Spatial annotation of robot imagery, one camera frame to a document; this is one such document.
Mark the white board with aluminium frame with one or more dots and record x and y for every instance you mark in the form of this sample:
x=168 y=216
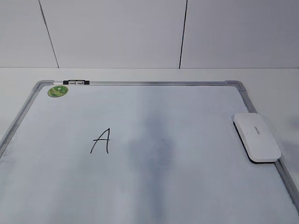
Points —
x=138 y=153

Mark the white board eraser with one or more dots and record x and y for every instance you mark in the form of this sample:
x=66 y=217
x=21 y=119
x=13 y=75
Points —
x=258 y=140

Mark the round green magnet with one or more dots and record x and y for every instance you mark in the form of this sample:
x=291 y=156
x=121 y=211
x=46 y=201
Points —
x=57 y=91

